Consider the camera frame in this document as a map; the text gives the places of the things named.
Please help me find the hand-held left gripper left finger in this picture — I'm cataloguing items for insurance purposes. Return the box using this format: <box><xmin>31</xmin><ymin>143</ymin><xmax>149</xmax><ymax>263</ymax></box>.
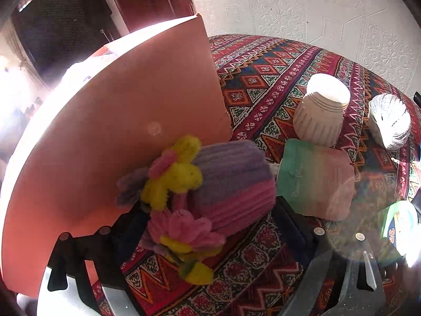
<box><xmin>47</xmin><ymin>204</ymin><xmax>148</xmax><ymax>316</ymax></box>

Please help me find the red wooden door frame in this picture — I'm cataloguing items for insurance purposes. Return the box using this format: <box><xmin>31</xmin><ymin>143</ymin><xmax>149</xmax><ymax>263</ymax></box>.
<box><xmin>102</xmin><ymin>0</ymin><xmax>194</xmax><ymax>38</ymax></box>

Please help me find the orange box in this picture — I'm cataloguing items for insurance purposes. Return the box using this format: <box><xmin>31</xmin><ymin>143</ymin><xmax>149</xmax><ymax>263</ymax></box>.
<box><xmin>0</xmin><ymin>13</ymin><xmax>234</xmax><ymax>298</ymax></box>

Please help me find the red patterned woven blanket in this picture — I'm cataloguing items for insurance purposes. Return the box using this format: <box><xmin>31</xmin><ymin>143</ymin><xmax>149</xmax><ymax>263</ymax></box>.
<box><xmin>89</xmin><ymin>34</ymin><xmax>421</xmax><ymax>316</ymax></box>

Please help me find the pastel green pink pouch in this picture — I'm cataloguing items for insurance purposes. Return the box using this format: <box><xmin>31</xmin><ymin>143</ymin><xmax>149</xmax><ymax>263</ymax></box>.
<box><xmin>275</xmin><ymin>138</ymin><xmax>356</xmax><ymax>221</ymax></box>

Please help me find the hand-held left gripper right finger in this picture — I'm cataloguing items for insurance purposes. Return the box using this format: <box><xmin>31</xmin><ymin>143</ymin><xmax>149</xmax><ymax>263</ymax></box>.
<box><xmin>271</xmin><ymin>196</ymin><xmax>387</xmax><ymax>316</ymax></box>

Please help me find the white knit hat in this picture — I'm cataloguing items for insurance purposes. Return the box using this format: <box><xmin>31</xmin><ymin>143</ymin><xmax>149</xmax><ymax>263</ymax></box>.
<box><xmin>368</xmin><ymin>94</ymin><xmax>412</xmax><ymax>150</ymax></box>

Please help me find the green white round packet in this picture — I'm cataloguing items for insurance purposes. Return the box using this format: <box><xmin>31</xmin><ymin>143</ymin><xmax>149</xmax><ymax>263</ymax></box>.
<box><xmin>382</xmin><ymin>201</ymin><xmax>420</xmax><ymax>257</ymax></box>

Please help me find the white ribbed cup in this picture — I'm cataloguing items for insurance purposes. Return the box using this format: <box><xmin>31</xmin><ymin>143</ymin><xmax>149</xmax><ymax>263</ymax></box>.
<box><xmin>293</xmin><ymin>73</ymin><xmax>351</xmax><ymax>148</ymax></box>

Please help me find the dark screen door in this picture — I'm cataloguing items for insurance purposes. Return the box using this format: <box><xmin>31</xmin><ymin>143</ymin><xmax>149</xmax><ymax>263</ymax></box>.
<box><xmin>13</xmin><ymin>0</ymin><xmax>116</xmax><ymax>83</ymax></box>

